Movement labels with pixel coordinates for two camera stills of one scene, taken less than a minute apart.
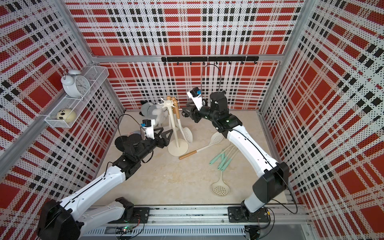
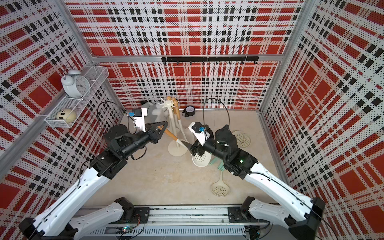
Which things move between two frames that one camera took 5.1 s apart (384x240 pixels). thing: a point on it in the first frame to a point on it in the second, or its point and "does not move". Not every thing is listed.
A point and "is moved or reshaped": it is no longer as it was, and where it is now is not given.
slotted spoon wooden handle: [185, 155] to [161, 127]
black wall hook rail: [211, 59] does not move
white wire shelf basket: [97, 75] does not move
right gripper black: [195, 114] to [197, 146]
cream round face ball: [67, 115] does not move
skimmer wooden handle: [176, 104] is moved or reshaped
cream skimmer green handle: [220, 188] does not move
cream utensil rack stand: [174, 148] does not move
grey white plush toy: [156, 112] does not move
